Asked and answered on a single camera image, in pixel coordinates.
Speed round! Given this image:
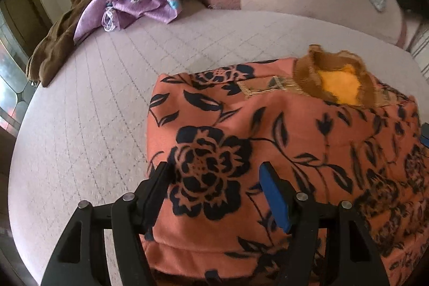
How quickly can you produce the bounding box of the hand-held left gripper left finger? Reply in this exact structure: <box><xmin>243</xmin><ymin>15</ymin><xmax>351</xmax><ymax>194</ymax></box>
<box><xmin>40</xmin><ymin>161</ymin><xmax>173</xmax><ymax>286</ymax></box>

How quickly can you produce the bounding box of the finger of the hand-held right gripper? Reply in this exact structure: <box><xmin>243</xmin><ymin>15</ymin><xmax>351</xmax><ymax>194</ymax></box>
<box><xmin>419</xmin><ymin>122</ymin><xmax>429</xmax><ymax>150</ymax></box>

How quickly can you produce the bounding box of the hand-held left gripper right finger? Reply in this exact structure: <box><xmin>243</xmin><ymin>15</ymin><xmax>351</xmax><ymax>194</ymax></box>
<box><xmin>259</xmin><ymin>161</ymin><xmax>391</xmax><ymax>286</ymax></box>

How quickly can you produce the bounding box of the orange black floral garment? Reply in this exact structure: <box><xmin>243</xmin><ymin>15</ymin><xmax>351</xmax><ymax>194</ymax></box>
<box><xmin>140</xmin><ymin>45</ymin><xmax>429</xmax><ymax>286</ymax></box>

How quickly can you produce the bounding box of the striped cloth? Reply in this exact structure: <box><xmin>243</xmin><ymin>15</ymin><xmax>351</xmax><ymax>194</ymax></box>
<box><xmin>409</xmin><ymin>33</ymin><xmax>429</xmax><ymax>59</ymax></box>

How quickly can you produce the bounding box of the brown garment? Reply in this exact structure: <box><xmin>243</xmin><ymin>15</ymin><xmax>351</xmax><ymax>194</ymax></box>
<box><xmin>26</xmin><ymin>0</ymin><xmax>141</xmax><ymax>88</ymax></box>

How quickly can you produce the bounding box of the window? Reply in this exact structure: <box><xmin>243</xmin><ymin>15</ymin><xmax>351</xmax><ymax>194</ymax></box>
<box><xmin>0</xmin><ymin>5</ymin><xmax>34</xmax><ymax>139</ymax></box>

